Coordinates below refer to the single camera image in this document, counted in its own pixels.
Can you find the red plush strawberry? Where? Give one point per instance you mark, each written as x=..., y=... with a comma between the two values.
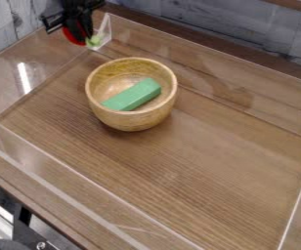
x=78, y=43

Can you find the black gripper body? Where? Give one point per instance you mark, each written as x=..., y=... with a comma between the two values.
x=60, y=9

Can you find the green rectangular block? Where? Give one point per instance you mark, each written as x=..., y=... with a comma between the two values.
x=134, y=96

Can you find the black table leg bracket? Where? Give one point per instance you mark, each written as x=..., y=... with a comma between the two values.
x=36, y=233

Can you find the clear acrylic corner bracket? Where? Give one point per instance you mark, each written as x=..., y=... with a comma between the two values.
x=101, y=35

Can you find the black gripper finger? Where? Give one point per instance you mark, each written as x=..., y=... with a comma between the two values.
x=74, y=30
x=88, y=23

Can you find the wooden bowl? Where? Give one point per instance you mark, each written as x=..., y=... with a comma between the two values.
x=113, y=78

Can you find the clear acrylic tray wall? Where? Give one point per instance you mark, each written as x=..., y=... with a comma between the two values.
x=209, y=181

